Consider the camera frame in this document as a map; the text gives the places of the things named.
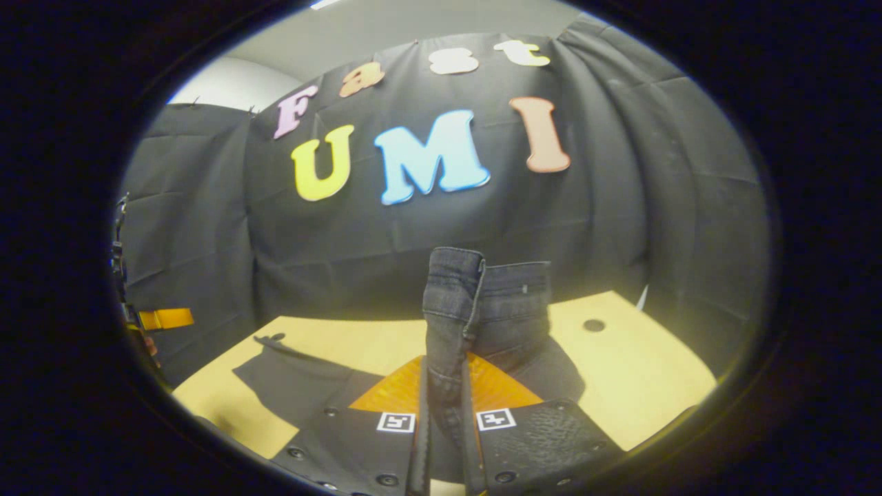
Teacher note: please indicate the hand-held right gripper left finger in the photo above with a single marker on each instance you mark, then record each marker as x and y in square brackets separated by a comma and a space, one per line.
[420, 448]

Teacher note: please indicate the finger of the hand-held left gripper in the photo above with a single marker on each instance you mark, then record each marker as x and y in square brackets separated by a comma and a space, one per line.
[165, 319]

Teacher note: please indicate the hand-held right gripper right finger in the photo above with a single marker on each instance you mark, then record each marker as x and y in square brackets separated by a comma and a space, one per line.
[472, 448]

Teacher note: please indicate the dark grey jeans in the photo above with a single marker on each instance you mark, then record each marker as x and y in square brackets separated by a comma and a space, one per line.
[455, 310]

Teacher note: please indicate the black backdrop cloth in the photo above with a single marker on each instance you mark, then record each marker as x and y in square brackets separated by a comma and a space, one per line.
[620, 227]

